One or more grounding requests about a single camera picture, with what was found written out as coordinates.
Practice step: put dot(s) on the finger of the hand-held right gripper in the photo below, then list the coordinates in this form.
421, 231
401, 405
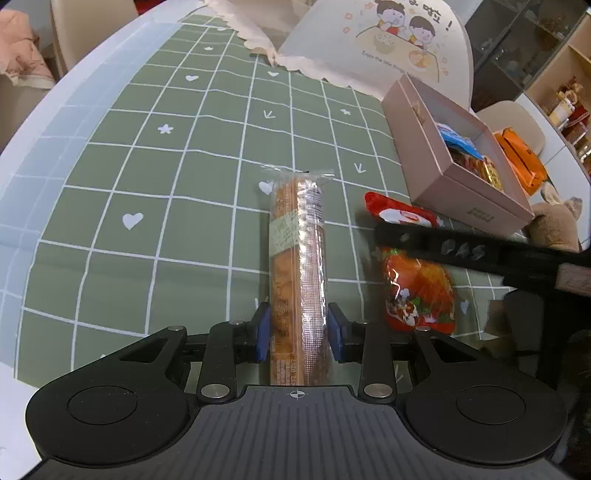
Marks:
415, 242

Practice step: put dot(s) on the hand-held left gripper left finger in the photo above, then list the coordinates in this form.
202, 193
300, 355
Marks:
262, 332

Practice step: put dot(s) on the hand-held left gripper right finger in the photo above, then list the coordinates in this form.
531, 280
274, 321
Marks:
336, 332

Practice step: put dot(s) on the red packet with oval logo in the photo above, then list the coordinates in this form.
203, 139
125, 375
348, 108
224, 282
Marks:
401, 213

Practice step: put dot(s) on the pink cardboard box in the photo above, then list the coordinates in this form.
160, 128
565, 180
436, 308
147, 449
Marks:
461, 203

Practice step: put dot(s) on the long biscuit packet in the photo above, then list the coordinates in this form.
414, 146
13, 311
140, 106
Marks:
295, 258

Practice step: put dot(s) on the yellow red snack packet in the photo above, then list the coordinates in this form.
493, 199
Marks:
491, 173

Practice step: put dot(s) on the blue white snack packet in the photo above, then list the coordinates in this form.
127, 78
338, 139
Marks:
455, 138

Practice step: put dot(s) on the beige chair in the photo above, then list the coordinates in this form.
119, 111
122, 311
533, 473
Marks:
87, 27
512, 120
16, 110

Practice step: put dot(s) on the printed food cover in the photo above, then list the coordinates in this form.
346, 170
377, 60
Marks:
369, 60

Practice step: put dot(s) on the wooden shelf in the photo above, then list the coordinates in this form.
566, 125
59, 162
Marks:
570, 92

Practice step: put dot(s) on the dark glass cabinet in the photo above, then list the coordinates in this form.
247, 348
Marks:
508, 46

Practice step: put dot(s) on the pink cloth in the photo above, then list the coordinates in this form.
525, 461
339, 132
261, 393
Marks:
18, 50

